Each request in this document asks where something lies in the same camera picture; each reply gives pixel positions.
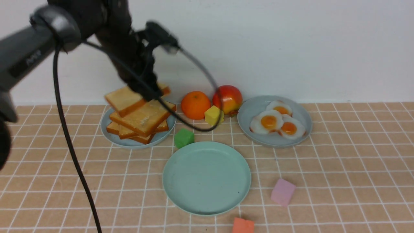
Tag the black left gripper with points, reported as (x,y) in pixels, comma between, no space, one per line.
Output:
(117,36)

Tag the toast slice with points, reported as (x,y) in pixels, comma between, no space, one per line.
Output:
(143,140)
(144,120)
(125,133)
(127,103)

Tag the fried egg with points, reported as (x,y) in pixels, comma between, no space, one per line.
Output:
(281,107)
(267,122)
(292,128)

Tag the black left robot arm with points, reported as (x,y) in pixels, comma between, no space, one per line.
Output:
(67,22)

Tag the orange fruit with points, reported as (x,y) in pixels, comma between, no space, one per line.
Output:
(195,104)

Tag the grey-blue plate with toast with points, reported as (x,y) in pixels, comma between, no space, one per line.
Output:
(130,144)

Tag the green cube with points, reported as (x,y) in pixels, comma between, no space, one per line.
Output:
(183,138)

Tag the yellow cube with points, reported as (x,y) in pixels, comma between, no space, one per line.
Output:
(212,115)

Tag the red yellow apple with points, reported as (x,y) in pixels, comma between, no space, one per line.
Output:
(232,99)

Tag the grey-blue plate with eggs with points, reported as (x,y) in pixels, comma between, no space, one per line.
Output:
(256,105)

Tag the green round plate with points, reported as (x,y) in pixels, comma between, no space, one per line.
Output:
(206,178)

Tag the orange-red cube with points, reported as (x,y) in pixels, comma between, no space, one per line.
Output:
(241,225)

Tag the pink cube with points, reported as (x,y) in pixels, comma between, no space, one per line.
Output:
(283,192)

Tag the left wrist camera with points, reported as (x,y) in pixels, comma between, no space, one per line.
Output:
(154,35)

